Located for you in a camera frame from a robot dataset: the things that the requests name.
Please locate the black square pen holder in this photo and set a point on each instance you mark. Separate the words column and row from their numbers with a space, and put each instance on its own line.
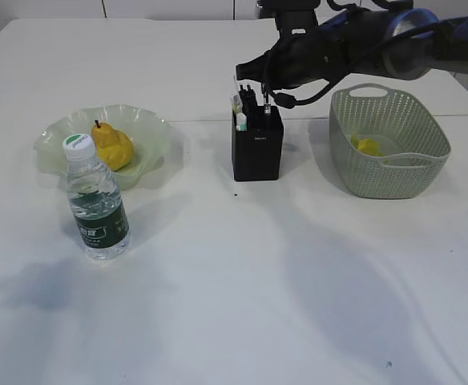
column 256, row 152

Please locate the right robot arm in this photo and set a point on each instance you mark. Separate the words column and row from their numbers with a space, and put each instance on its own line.
column 398, row 41

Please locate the green wavy glass plate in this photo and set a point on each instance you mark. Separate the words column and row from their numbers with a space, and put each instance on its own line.
column 150, row 134

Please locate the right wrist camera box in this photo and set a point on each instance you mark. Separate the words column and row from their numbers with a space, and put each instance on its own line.
column 265, row 9

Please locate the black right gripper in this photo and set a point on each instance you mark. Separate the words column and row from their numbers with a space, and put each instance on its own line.
column 303, row 53

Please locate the yellow waste paper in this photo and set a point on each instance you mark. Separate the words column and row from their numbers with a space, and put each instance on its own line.
column 369, row 148

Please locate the yellow pear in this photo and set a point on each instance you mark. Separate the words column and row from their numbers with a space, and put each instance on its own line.
column 114, row 147

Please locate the clear water bottle green label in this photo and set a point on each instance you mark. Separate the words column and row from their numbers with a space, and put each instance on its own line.
column 95, row 199

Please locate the yellow pen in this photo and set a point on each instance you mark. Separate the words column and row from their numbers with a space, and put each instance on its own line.
column 236, row 104

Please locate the clear plastic ruler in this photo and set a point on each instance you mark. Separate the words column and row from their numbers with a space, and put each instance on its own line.
column 236, row 86

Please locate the green plastic woven basket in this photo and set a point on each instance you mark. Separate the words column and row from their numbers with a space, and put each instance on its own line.
column 421, row 146

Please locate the teal pen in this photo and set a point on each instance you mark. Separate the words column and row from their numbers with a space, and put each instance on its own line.
column 241, row 122

